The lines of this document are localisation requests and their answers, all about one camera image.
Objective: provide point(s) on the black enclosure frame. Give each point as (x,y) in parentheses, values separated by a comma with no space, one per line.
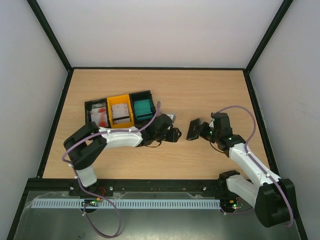
(37,11)

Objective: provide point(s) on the white striped cards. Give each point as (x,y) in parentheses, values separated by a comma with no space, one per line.
(120,113)

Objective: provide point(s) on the black leather card holder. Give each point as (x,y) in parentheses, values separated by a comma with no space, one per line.
(194,129)

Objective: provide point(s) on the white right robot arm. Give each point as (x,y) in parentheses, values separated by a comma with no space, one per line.
(273,198)

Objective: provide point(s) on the grey slotted cable duct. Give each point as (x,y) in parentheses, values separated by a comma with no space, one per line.
(62,203)

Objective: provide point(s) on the red and white cards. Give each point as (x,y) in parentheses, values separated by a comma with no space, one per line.
(98,114)

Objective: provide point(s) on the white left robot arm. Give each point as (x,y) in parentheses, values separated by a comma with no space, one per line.
(85,145)

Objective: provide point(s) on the black left card bin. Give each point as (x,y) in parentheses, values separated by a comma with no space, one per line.
(87,108)

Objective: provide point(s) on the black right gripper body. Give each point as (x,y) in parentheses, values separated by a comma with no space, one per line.
(200,128)

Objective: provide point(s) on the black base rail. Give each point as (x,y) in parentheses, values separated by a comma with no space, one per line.
(107,187)

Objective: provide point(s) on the teal card stack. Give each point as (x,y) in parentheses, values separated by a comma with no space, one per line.
(143,110)

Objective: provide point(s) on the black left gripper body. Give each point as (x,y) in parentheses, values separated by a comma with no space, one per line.
(172,138)

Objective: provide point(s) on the yellow middle card bin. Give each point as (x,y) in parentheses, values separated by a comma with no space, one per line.
(116,100)

